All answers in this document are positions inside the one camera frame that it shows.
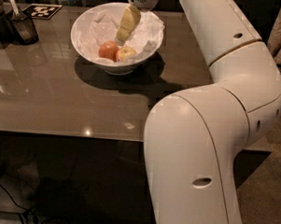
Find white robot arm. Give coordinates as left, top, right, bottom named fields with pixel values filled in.
left=144, top=0, right=281, bottom=224

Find red apple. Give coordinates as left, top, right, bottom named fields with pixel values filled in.
left=98, top=40, right=119, bottom=62

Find black floor cable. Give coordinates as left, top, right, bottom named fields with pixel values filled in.
left=0, top=172, right=73, bottom=224

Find yellow-red apple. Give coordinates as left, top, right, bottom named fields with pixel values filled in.
left=116, top=46, right=136, bottom=62

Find white crumpled paper towel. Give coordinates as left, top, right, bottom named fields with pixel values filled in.
left=76, top=9, right=165, bottom=68

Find black white marker tag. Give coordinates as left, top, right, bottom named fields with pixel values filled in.
left=24, top=4, right=62, bottom=20

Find white ceramic bowl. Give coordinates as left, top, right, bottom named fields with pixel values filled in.
left=71, top=3, right=165, bottom=76

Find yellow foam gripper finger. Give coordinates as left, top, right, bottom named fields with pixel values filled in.
left=115, top=5, right=141, bottom=46

